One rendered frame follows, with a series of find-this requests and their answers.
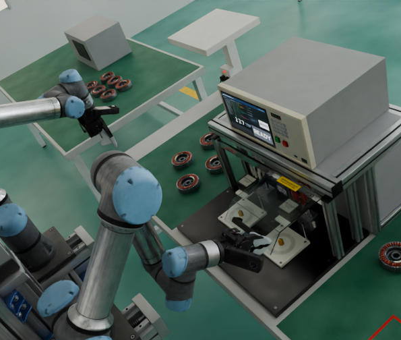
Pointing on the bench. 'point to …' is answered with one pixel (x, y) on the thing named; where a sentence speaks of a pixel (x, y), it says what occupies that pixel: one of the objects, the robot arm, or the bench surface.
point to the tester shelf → (290, 166)
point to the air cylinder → (309, 220)
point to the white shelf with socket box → (216, 37)
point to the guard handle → (243, 225)
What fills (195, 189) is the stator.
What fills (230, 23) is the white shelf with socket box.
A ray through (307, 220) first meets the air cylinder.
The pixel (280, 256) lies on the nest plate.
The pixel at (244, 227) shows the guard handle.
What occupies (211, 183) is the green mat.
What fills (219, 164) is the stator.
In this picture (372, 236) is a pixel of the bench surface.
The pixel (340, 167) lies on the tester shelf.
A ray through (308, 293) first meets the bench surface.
